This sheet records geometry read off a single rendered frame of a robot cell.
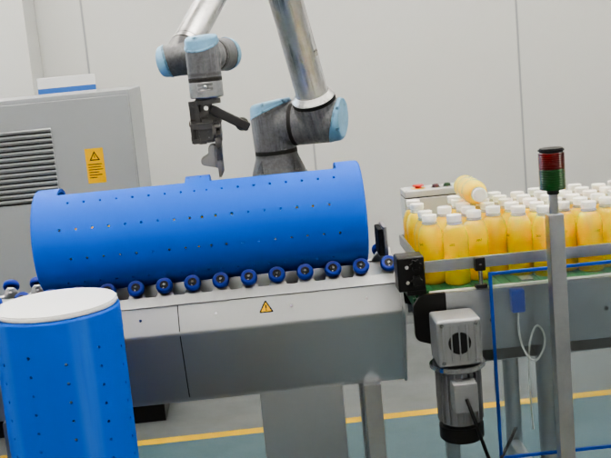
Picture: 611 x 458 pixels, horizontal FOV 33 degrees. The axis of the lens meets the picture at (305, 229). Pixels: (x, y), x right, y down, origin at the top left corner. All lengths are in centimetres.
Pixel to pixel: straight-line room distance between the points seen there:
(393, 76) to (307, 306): 306
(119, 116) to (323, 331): 188
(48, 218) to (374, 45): 319
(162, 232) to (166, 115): 295
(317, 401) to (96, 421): 151
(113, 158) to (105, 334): 214
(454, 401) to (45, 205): 116
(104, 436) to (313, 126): 155
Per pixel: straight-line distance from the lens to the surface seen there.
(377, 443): 294
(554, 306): 261
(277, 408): 373
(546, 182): 254
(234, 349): 280
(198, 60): 277
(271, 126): 360
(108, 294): 241
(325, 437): 378
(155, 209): 273
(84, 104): 440
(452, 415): 267
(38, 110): 443
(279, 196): 272
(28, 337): 230
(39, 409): 234
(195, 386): 287
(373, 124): 567
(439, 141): 574
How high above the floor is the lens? 155
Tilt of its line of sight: 10 degrees down
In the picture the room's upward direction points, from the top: 5 degrees counter-clockwise
